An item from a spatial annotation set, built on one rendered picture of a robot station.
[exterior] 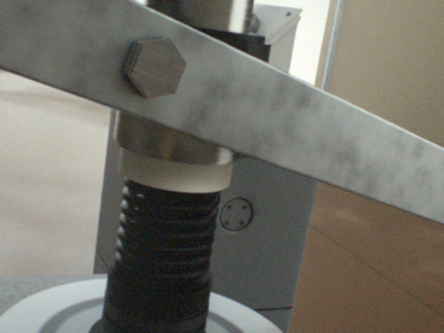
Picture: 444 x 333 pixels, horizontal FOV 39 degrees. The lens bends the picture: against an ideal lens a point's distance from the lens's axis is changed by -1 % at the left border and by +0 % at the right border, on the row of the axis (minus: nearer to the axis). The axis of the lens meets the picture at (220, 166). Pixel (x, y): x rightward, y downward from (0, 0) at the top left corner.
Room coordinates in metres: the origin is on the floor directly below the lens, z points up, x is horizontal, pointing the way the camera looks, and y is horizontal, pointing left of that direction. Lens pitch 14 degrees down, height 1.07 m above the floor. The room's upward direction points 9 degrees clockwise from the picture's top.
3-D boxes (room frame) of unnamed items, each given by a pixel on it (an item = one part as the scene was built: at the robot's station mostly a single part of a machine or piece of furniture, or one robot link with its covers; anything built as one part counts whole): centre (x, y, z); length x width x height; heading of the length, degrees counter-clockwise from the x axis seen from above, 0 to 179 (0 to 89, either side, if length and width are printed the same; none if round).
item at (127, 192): (0.38, 0.03, 0.95); 0.06 x 0.06 x 0.09
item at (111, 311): (0.38, 0.03, 0.88); 0.07 x 0.07 x 0.01
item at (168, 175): (0.38, 0.03, 0.99); 0.07 x 0.07 x 0.04
